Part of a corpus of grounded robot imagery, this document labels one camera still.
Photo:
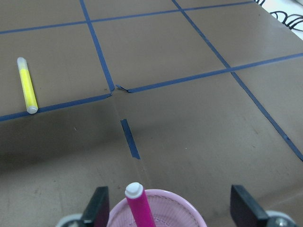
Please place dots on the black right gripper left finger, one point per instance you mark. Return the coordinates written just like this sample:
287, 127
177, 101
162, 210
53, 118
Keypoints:
96, 214

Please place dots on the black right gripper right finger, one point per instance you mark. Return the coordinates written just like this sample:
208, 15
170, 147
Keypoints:
244, 209

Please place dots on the pink marker pen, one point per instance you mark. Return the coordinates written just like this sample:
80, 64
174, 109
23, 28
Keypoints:
138, 203

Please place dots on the pink mesh cup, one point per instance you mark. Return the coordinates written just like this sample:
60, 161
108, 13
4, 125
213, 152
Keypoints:
168, 210

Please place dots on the yellow marker pen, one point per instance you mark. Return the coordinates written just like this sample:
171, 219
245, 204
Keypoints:
27, 87

